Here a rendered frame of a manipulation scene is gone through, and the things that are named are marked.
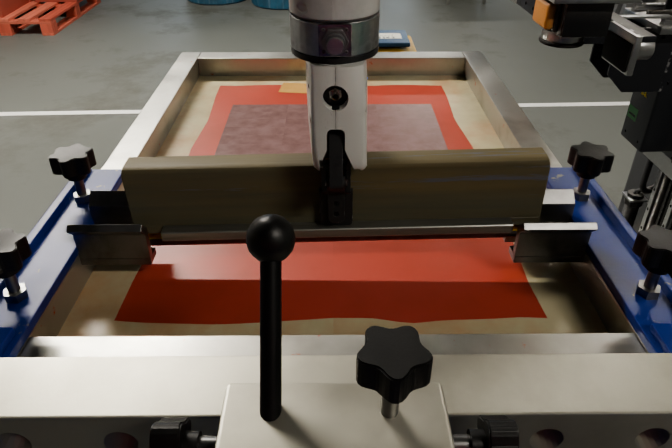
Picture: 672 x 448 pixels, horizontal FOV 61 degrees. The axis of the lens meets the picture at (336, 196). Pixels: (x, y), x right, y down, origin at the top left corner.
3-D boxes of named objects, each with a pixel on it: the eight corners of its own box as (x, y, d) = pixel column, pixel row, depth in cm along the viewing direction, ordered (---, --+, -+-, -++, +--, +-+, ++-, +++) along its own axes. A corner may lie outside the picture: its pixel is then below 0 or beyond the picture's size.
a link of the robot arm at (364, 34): (384, 27, 43) (383, 63, 45) (376, -2, 51) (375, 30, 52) (285, 28, 43) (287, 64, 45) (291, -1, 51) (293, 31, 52)
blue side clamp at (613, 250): (529, 208, 73) (540, 160, 70) (568, 208, 74) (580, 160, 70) (635, 404, 48) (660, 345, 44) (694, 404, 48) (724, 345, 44)
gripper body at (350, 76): (383, 52, 44) (379, 177, 50) (374, 16, 53) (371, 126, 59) (286, 53, 44) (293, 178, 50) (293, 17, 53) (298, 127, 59)
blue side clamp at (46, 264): (95, 210, 73) (82, 162, 69) (134, 210, 73) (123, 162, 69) (-31, 409, 48) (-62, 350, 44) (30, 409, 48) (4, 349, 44)
